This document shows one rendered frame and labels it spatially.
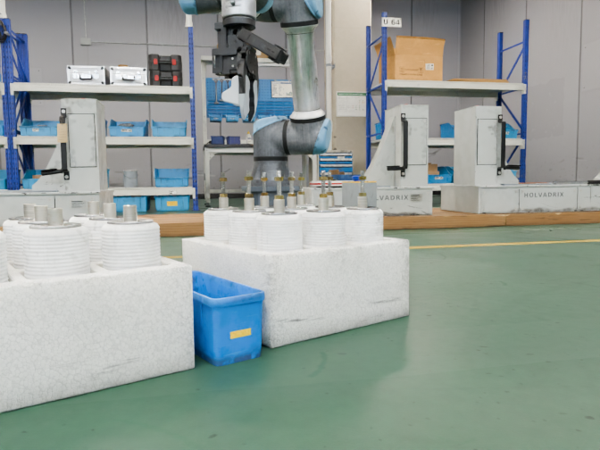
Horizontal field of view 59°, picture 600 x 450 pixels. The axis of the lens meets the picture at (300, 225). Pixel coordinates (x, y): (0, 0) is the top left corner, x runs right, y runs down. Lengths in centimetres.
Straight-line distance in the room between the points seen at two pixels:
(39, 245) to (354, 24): 731
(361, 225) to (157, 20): 892
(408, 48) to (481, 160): 302
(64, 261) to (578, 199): 367
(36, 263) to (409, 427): 58
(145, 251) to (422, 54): 592
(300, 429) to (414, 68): 601
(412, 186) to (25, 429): 303
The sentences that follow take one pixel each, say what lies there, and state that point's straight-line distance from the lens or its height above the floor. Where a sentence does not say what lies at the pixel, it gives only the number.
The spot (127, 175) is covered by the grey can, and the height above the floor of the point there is 39.
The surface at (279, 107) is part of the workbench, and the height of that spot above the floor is 130.
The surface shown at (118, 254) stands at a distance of 91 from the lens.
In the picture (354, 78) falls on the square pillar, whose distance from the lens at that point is 781.
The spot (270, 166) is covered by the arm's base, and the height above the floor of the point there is 37.
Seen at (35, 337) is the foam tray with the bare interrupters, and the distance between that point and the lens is 86.
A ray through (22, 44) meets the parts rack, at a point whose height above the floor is 182.
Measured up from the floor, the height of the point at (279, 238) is 20.
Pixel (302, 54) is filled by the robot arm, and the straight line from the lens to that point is 170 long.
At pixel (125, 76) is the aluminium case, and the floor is 142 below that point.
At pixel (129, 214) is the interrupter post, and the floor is 27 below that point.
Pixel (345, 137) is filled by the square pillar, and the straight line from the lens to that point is 766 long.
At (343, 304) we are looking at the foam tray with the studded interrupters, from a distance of 112.
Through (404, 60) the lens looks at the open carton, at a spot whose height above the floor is 169.
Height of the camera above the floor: 32
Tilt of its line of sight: 5 degrees down
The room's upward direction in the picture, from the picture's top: 1 degrees counter-clockwise
